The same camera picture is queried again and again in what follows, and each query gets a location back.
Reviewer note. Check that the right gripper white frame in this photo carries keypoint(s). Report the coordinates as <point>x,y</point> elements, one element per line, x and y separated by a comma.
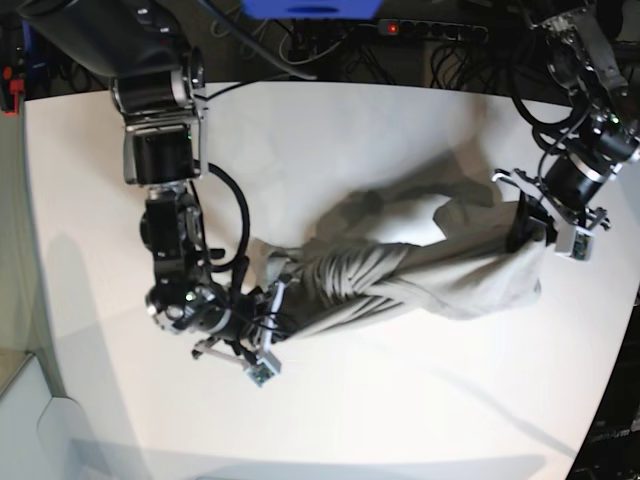
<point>240,329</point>

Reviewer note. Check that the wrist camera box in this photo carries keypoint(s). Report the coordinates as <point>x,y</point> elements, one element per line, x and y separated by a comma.
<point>265,368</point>
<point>574,243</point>

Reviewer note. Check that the grey t-shirt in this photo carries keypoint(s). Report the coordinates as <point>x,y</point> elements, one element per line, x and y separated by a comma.
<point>345,277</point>

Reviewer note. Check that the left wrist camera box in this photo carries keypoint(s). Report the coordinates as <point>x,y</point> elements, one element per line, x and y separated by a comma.
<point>574,243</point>

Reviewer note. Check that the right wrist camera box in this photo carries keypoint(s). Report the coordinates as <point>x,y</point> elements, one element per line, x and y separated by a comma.
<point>265,368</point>

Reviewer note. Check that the red and black clamp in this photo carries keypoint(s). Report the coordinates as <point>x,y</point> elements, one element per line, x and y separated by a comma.
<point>12,91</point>

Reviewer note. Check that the blue box at top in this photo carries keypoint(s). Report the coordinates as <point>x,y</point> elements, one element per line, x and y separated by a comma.
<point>311,9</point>

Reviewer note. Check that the black power strip red switch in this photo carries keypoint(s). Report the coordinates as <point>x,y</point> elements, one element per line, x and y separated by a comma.
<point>429,30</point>

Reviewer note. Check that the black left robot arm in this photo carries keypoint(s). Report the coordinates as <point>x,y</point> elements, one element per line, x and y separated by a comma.
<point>582,152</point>

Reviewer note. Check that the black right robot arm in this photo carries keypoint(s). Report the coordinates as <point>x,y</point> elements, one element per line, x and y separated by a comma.
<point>154,81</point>

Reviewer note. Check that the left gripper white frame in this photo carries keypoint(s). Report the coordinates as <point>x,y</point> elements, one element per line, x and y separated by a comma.
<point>535,198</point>

